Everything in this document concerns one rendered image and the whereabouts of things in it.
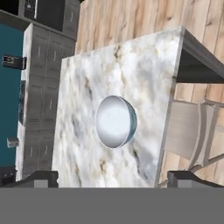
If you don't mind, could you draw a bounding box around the dark oven stack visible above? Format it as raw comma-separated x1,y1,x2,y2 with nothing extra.
17,0,81,40

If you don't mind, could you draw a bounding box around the marble dining counter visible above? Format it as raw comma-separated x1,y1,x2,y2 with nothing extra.
52,24,224,189

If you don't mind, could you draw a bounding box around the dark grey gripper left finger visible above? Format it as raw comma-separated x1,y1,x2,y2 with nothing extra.
3,170,60,189

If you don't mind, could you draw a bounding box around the white bowl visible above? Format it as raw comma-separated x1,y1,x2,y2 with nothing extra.
94,94,138,149

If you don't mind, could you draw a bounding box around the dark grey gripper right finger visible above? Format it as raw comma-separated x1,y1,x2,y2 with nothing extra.
167,170,224,189

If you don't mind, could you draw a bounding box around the grey cabinet run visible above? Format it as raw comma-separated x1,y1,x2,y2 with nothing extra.
22,23,77,179

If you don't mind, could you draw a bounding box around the small grey box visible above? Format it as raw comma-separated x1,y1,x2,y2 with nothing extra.
6,136,19,149

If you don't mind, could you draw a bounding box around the small black appliance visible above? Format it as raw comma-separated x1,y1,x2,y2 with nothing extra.
1,53,28,70

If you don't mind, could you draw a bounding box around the grey stool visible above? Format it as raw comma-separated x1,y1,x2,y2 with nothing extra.
164,98,224,173

